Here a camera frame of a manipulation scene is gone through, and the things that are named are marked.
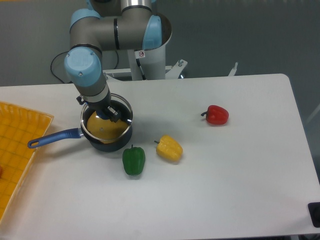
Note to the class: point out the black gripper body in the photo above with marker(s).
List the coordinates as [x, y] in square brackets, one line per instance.
[100, 106]

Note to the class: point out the glass pot lid blue knob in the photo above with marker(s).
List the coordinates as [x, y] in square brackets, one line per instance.
[119, 103]

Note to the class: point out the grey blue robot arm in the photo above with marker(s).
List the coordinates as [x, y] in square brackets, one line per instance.
[107, 25]

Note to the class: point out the yellow bread slice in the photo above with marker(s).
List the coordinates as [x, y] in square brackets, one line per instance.
[104, 128]

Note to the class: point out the green bell pepper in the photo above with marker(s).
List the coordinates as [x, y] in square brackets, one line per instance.
[133, 160]

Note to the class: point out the yellow bell pepper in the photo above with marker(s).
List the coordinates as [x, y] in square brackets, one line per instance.
[168, 148]

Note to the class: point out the yellow plastic basket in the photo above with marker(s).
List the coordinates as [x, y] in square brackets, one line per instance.
[18, 125]

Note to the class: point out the red bell pepper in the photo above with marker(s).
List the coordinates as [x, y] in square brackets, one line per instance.
[216, 115]

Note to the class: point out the black device at table edge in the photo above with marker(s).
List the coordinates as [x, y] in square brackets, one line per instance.
[314, 211]

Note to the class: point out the dark saucepan blue handle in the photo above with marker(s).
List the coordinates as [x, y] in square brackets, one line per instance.
[72, 133]

